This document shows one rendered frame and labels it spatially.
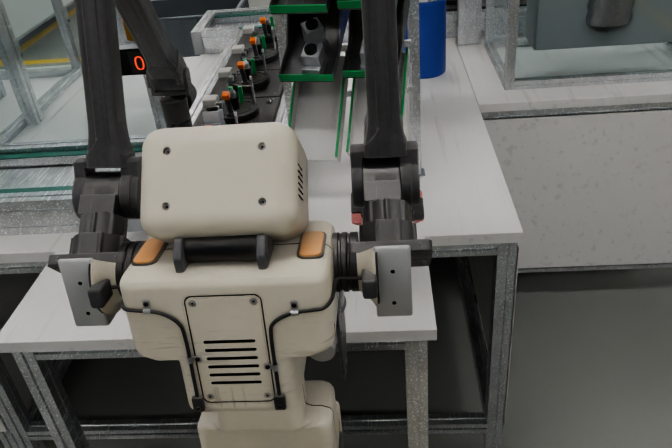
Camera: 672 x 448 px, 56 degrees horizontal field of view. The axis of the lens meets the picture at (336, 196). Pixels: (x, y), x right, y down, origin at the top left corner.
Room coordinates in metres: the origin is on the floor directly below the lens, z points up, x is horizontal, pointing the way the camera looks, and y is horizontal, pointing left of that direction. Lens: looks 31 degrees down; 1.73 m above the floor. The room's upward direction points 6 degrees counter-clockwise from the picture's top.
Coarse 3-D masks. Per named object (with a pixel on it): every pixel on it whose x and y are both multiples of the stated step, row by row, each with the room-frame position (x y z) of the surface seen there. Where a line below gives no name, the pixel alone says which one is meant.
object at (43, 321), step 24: (48, 288) 1.15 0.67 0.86; (24, 312) 1.08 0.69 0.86; (48, 312) 1.07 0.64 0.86; (120, 312) 1.05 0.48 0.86; (360, 312) 0.97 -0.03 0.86; (432, 312) 0.95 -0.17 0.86; (0, 336) 1.01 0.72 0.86; (24, 336) 1.00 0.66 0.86; (48, 336) 0.99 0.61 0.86; (72, 336) 0.98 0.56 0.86; (96, 336) 0.98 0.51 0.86; (120, 336) 0.97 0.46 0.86; (336, 336) 0.92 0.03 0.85; (360, 336) 0.92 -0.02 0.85; (384, 336) 0.91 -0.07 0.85; (408, 336) 0.91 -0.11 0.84; (432, 336) 0.91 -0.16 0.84
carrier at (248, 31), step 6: (270, 18) 2.54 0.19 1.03; (270, 24) 2.50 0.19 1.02; (246, 30) 2.59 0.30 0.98; (252, 30) 2.59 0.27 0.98; (258, 30) 2.53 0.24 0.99; (270, 30) 2.50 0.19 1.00; (246, 36) 2.55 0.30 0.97; (252, 36) 2.48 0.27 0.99; (258, 36) 2.47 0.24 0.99; (270, 36) 2.46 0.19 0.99; (276, 36) 2.45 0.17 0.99; (240, 42) 2.48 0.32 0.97; (246, 42) 2.47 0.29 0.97; (270, 42) 2.44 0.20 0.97; (276, 42) 2.43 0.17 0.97; (252, 48) 2.39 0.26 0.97
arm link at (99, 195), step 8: (88, 176) 0.88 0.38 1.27; (96, 176) 0.88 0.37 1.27; (104, 176) 0.88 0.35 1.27; (112, 176) 0.88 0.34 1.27; (120, 176) 0.87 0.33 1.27; (88, 184) 0.86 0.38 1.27; (96, 184) 0.86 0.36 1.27; (104, 184) 0.86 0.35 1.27; (112, 184) 0.86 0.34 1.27; (88, 192) 0.85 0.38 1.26; (96, 192) 0.85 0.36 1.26; (104, 192) 0.85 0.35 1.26; (112, 192) 0.85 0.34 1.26; (80, 200) 0.84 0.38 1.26; (88, 200) 0.83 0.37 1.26; (96, 200) 0.83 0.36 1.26; (104, 200) 0.83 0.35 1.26; (112, 200) 0.83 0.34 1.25; (80, 208) 0.82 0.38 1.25; (88, 208) 0.82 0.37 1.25; (96, 208) 0.82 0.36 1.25; (104, 208) 0.82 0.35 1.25; (112, 208) 0.82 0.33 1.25; (80, 216) 0.82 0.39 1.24
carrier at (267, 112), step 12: (252, 84) 1.80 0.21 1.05; (204, 96) 1.89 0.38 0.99; (216, 96) 1.88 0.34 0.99; (240, 96) 1.81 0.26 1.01; (252, 96) 1.80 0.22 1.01; (204, 108) 1.84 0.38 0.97; (240, 108) 1.77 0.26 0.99; (252, 108) 1.76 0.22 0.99; (264, 108) 1.80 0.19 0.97; (276, 108) 1.79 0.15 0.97; (228, 120) 1.71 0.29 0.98; (240, 120) 1.71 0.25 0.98; (252, 120) 1.72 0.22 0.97; (264, 120) 1.71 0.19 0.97
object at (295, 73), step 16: (336, 0) 1.65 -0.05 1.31; (288, 16) 1.54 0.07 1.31; (304, 16) 1.62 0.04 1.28; (320, 16) 1.61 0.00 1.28; (336, 16) 1.60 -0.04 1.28; (288, 32) 1.52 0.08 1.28; (336, 32) 1.55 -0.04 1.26; (288, 48) 1.51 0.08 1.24; (336, 48) 1.49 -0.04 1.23; (288, 64) 1.48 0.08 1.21; (336, 64) 1.44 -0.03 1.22; (288, 80) 1.43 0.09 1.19; (304, 80) 1.42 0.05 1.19; (320, 80) 1.40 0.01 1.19
